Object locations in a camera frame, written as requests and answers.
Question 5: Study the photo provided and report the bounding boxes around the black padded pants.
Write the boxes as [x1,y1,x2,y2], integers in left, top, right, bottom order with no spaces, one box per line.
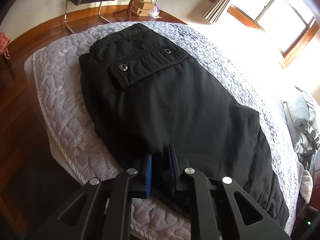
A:
[79,23,289,226]

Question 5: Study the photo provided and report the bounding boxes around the grey-green crumpled duvet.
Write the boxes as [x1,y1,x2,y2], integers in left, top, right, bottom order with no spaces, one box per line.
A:
[283,87,319,170]

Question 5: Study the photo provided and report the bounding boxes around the grey quilted bedspread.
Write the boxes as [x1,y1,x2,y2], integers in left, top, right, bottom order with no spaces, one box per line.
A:
[24,22,303,233]

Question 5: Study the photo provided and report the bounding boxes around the cream fleece blanket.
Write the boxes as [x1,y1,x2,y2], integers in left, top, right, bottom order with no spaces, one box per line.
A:
[300,170,313,204]

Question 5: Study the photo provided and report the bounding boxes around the stacked cardboard boxes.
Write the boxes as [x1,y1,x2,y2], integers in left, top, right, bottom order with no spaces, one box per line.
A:
[132,0,155,17]

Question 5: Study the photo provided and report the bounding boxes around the wooden framed left window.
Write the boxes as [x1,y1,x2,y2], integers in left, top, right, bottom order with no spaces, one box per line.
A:
[227,0,319,68]

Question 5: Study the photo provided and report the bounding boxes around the red checkered cloth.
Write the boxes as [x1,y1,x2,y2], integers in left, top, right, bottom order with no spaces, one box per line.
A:
[0,32,10,60]

